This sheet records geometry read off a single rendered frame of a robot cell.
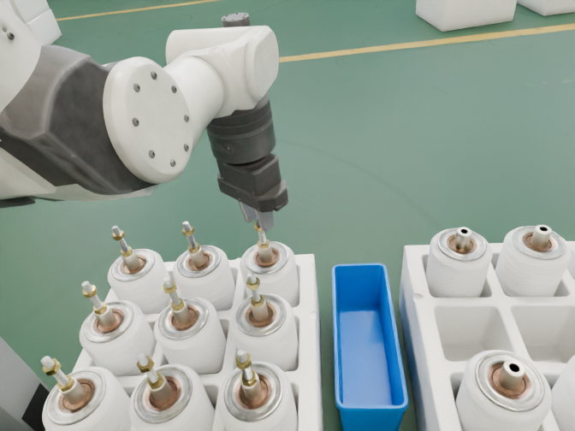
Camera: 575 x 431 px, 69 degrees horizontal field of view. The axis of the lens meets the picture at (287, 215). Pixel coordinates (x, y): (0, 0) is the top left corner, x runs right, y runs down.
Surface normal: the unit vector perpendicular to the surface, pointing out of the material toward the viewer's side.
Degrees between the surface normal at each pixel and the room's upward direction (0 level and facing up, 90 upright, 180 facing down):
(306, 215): 0
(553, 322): 90
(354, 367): 0
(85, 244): 0
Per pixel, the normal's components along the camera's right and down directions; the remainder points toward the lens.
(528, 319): -0.07, 0.64
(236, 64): 0.45, 0.25
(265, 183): 0.74, 0.36
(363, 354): -0.11, -0.77
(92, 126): 0.94, -0.07
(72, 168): 0.58, 0.55
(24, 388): 0.99, -0.07
